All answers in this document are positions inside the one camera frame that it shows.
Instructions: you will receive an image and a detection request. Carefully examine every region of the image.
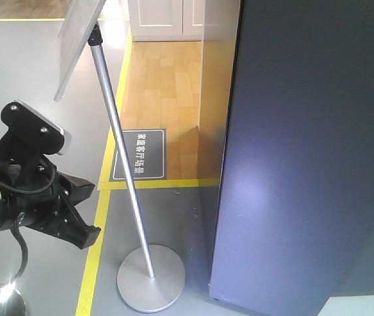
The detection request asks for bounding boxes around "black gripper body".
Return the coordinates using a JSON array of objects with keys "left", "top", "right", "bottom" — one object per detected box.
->
[{"left": 0, "top": 131, "right": 76, "bottom": 238}]

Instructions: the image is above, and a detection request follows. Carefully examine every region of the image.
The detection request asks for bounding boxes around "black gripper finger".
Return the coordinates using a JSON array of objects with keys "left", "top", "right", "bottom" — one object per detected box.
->
[
  {"left": 60, "top": 197, "right": 101, "bottom": 250},
  {"left": 55, "top": 172, "right": 95, "bottom": 206}
]

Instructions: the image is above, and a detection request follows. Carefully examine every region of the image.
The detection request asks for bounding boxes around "grey fridge with door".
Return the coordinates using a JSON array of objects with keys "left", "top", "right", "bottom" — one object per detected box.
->
[{"left": 209, "top": 1, "right": 374, "bottom": 315}]

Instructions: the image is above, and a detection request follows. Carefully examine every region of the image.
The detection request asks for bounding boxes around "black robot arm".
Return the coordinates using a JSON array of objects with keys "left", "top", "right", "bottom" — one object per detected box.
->
[{"left": 0, "top": 132, "right": 101, "bottom": 249}]

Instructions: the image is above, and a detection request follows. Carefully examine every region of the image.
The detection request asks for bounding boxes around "dark floor label sign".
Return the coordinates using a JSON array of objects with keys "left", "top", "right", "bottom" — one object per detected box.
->
[{"left": 123, "top": 128, "right": 167, "bottom": 180}]

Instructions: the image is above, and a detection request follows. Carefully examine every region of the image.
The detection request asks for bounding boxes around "silver sign stand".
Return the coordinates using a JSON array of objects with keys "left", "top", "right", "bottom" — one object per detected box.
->
[{"left": 54, "top": 1, "right": 186, "bottom": 313}]

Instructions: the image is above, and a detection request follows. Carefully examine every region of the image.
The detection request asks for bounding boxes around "white cabinet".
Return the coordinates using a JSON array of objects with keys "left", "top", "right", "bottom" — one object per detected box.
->
[{"left": 128, "top": 0, "right": 241, "bottom": 41}]

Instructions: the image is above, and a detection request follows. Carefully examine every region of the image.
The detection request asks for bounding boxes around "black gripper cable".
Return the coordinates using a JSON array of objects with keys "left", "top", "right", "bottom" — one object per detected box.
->
[{"left": 0, "top": 157, "right": 58, "bottom": 287}]

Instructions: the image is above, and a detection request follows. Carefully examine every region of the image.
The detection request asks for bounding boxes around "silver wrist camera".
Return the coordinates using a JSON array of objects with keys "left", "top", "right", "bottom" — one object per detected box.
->
[{"left": 1, "top": 99, "right": 72, "bottom": 155}]

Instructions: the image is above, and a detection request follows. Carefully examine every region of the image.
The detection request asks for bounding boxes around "chrome stanchion post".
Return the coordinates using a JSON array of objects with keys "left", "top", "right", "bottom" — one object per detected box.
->
[{"left": 0, "top": 288, "right": 29, "bottom": 316}]

